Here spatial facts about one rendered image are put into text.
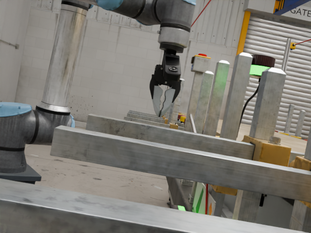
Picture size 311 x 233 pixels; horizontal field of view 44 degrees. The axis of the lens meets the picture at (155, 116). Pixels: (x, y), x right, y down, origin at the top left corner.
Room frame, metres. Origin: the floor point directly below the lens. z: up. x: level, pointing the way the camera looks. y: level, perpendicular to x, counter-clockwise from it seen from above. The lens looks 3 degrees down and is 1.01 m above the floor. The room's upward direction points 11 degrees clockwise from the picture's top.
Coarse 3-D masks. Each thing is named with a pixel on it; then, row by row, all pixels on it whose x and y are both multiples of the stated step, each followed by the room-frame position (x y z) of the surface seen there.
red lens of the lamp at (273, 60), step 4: (252, 56) 0.96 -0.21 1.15; (256, 56) 0.95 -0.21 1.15; (260, 56) 0.94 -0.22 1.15; (264, 56) 0.94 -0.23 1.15; (252, 60) 0.96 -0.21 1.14; (256, 60) 0.95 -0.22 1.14; (260, 60) 0.94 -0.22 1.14; (264, 60) 0.94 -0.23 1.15; (268, 60) 0.94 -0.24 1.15; (272, 60) 0.95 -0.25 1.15; (260, 64) 0.94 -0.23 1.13; (264, 64) 0.94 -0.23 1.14; (268, 64) 0.94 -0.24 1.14; (272, 64) 0.95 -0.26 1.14
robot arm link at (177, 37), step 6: (162, 30) 1.13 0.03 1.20; (168, 30) 1.11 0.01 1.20; (174, 30) 1.11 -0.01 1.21; (180, 30) 1.11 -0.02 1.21; (162, 36) 1.12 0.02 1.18; (168, 36) 1.11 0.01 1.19; (174, 36) 1.11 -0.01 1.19; (180, 36) 1.11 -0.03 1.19; (186, 36) 1.13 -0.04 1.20; (162, 42) 1.14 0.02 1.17; (168, 42) 1.11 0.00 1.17; (174, 42) 1.11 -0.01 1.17; (180, 42) 1.12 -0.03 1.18; (186, 42) 1.13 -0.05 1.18
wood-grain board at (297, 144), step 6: (186, 114) 3.46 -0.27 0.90; (222, 120) 3.70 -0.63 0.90; (240, 126) 3.03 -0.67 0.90; (246, 126) 3.29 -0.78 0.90; (216, 132) 1.80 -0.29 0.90; (240, 132) 2.14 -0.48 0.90; (246, 132) 2.27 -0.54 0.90; (276, 132) 3.22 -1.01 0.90; (240, 138) 1.66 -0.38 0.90; (282, 138) 2.37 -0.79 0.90; (288, 138) 2.53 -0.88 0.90; (294, 138) 2.70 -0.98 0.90; (282, 144) 1.79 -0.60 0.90; (288, 144) 1.88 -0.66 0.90; (294, 144) 1.97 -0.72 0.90; (300, 144) 2.08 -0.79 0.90; (294, 150) 1.55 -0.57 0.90; (300, 150) 1.62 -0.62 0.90
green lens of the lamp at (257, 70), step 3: (252, 66) 0.95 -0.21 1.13; (255, 66) 0.95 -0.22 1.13; (258, 66) 0.94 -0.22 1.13; (261, 66) 0.94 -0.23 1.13; (252, 69) 0.95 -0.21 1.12; (255, 69) 0.95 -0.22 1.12; (258, 69) 0.94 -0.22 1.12; (261, 69) 0.94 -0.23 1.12; (264, 69) 0.94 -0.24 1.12; (252, 72) 0.95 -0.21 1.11; (255, 72) 0.95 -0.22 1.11; (258, 72) 0.94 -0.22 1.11; (261, 72) 0.94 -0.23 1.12
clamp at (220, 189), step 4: (216, 188) 0.88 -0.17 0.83; (220, 188) 0.88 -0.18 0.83; (224, 188) 0.88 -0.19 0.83; (228, 188) 0.88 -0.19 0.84; (232, 188) 0.88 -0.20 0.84; (220, 192) 0.88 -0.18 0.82; (224, 192) 0.88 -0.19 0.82; (228, 192) 0.88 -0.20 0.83; (232, 192) 0.88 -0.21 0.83; (236, 192) 0.88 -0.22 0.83
